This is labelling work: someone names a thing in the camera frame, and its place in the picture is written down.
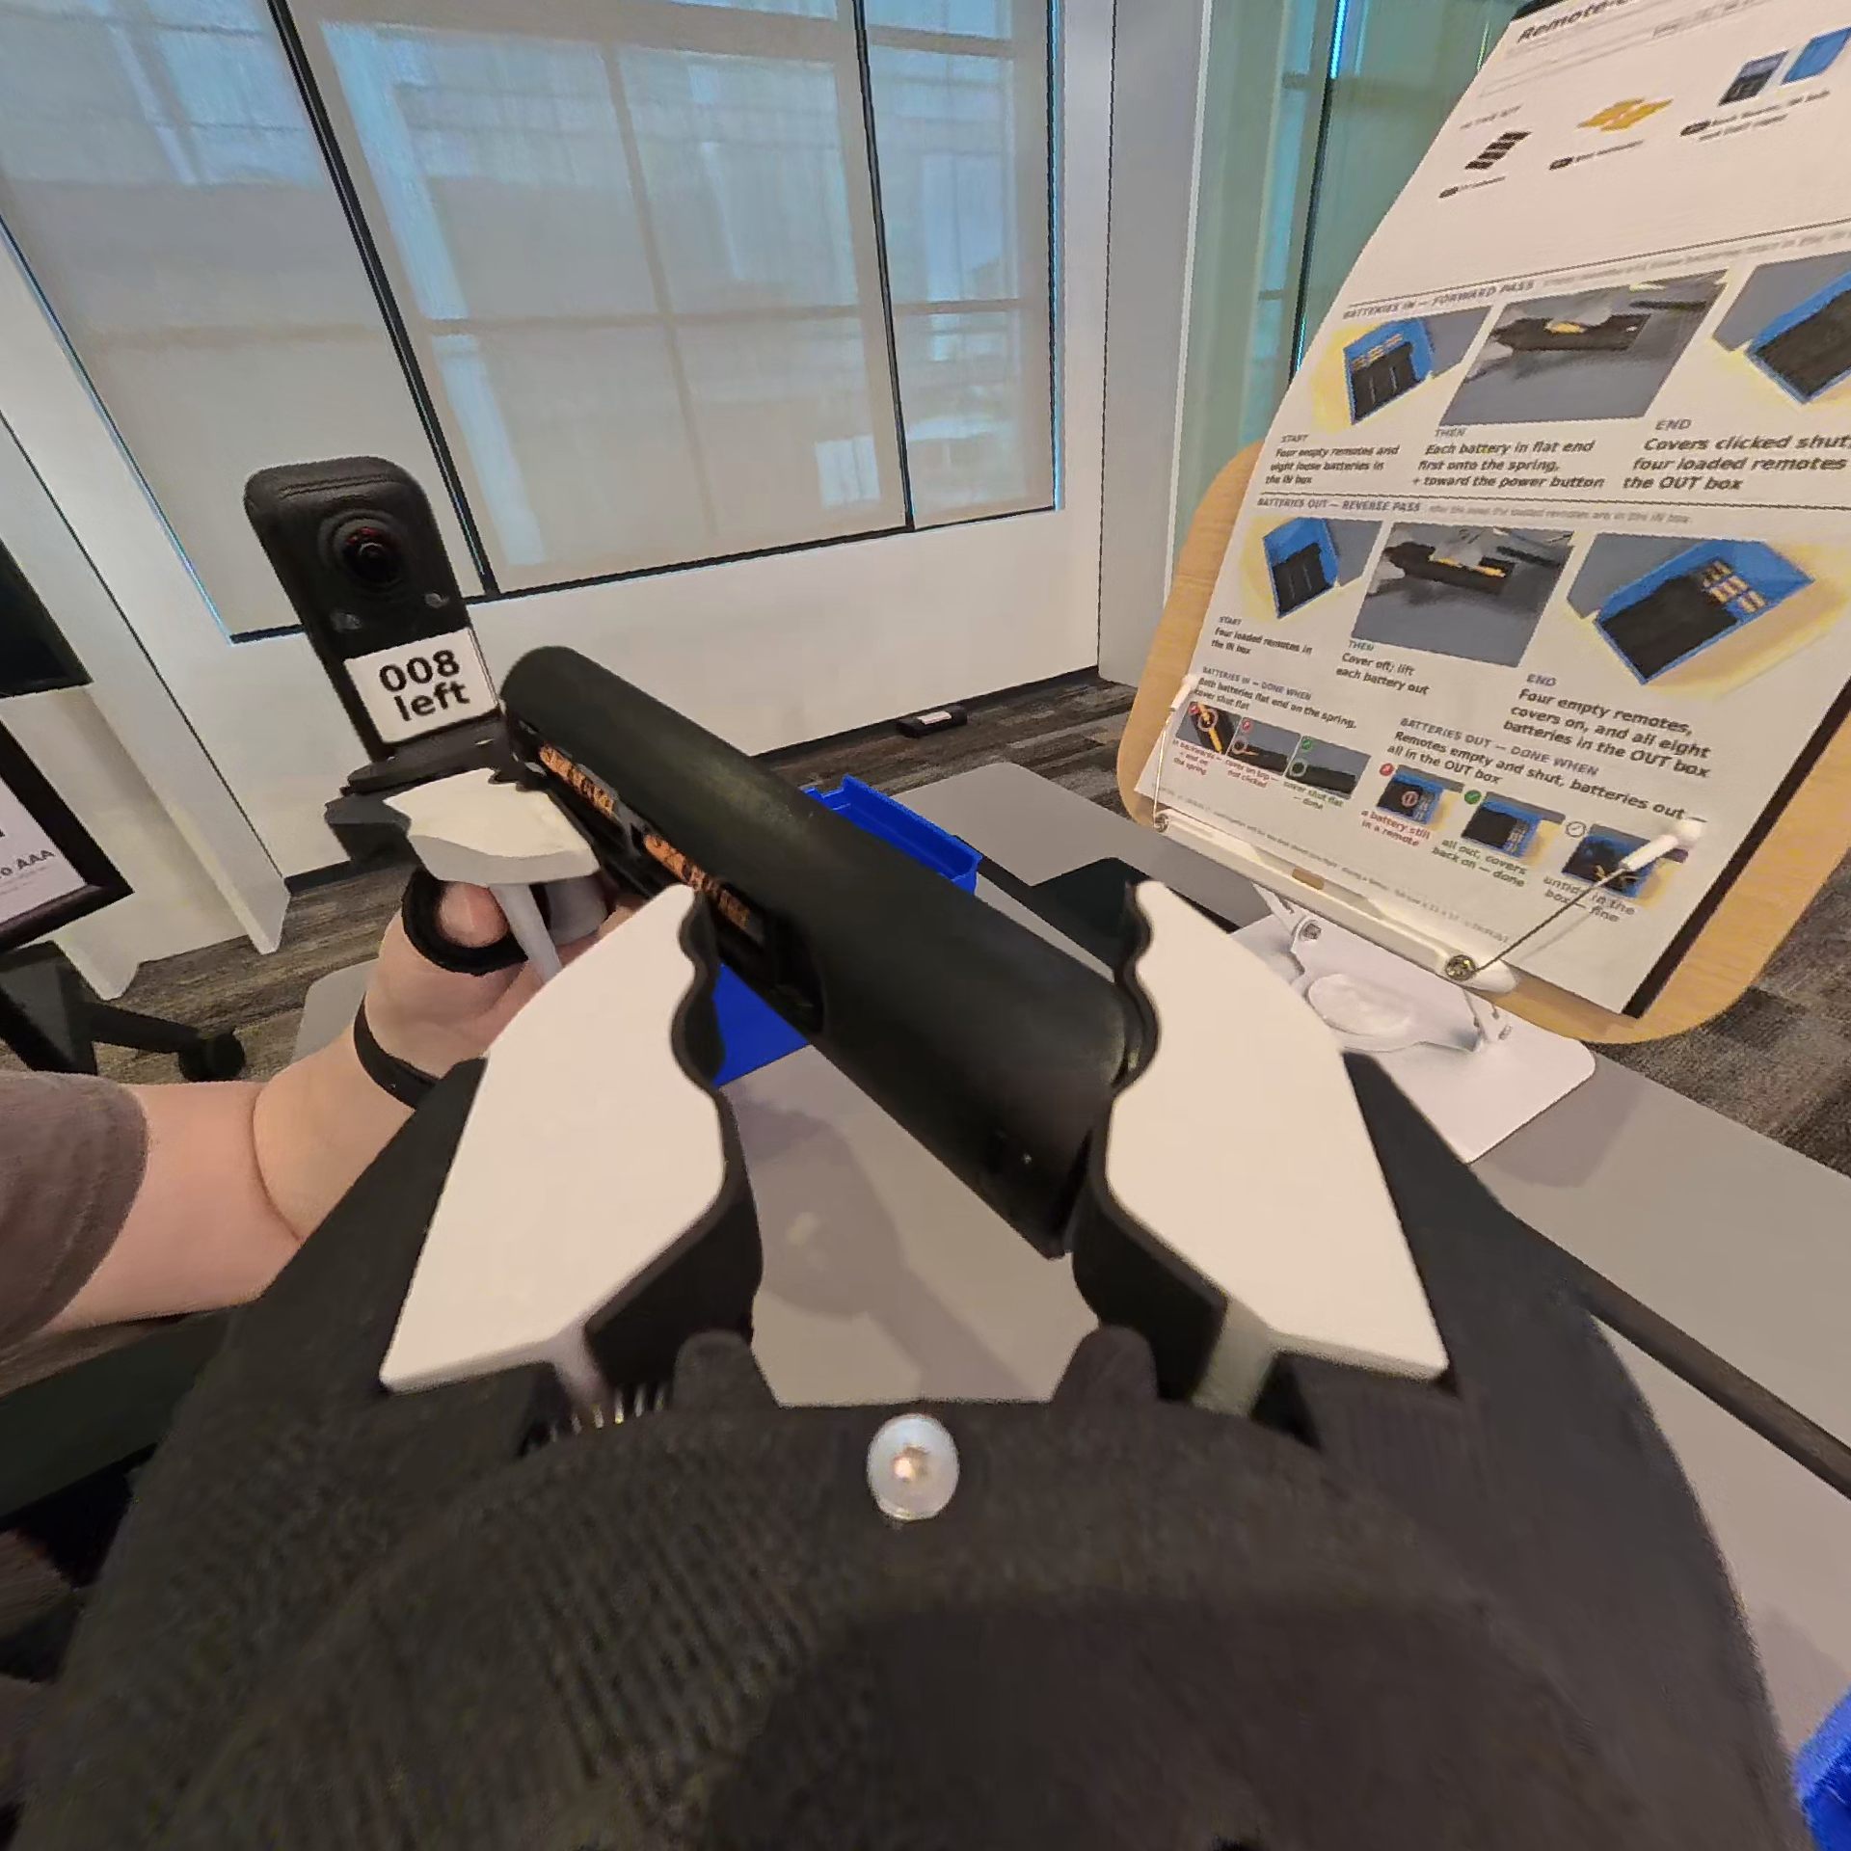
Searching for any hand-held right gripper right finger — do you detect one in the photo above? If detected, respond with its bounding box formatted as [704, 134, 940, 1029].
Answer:
[1071, 876, 1451, 1412]

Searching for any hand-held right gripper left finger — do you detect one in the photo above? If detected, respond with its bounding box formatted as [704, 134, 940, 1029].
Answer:
[382, 885, 762, 1412]

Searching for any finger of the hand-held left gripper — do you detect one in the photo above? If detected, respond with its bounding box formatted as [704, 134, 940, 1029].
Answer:
[387, 766, 598, 888]

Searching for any orange black battery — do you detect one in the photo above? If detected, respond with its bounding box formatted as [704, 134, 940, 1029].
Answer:
[641, 824, 773, 949]
[537, 745, 628, 832]

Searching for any black remote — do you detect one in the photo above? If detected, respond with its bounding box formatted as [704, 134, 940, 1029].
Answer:
[499, 645, 1139, 1253]

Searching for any blue plastic bin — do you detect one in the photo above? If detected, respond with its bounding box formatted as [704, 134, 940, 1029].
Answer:
[1792, 1709, 1851, 1851]
[708, 773, 983, 1089]

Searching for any person's left forearm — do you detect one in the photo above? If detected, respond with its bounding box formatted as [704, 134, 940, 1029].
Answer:
[112, 1044, 407, 1339]

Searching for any person's left hand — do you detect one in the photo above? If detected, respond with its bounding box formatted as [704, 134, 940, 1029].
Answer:
[363, 870, 628, 1092]

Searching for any large glass window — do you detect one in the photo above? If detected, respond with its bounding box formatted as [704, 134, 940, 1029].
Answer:
[0, 0, 1061, 645]

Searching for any black framed marker sign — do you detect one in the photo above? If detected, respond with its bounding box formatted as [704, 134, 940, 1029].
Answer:
[0, 546, 249, 1085]

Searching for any person's grey shirt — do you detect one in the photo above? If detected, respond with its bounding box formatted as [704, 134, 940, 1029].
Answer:
[0, 1072, 153, 1397]

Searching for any instruction sheet on stand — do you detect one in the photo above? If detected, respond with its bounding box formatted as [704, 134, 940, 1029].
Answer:
[1118, 0, 1851, 1166]

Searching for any tall glass window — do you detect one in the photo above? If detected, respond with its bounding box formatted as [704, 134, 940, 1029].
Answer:
[1171, 0, 1512, 529]

